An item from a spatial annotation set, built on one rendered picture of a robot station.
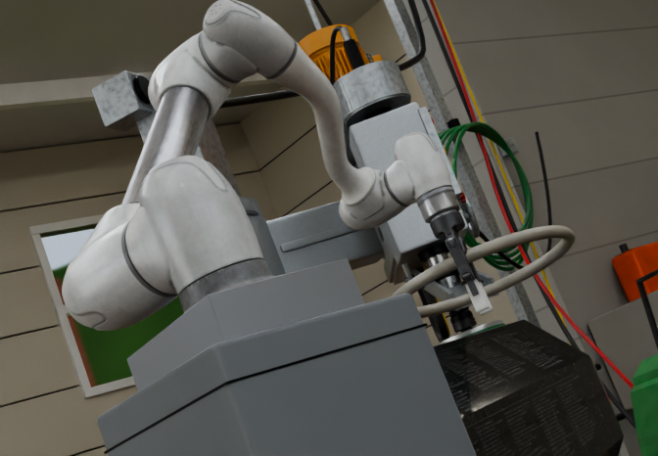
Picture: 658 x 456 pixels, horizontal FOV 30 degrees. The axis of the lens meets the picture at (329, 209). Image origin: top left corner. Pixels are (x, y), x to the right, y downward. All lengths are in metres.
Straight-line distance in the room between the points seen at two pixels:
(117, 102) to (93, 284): 2.07
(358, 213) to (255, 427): 1.21
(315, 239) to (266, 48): 1.67
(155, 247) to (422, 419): 0.51
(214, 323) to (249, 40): 0.84
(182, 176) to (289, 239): 2.10
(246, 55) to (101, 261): 0.62
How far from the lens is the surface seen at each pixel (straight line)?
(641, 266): 6.25
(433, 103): 5.94
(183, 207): 1.99
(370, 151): 3.63
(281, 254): 4.07
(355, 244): 4.17
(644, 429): 4.57
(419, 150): 2.81
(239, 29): 2.50
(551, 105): 6.62
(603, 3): 7.43
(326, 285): 1.95
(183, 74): 2.54
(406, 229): 3.58
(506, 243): 2.79
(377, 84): 3.66
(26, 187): 10.18
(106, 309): 2.14
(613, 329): 5.99
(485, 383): 3.15
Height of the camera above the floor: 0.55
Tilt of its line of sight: 12 degrees up
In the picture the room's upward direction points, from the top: 21 degrees counter-clockwise
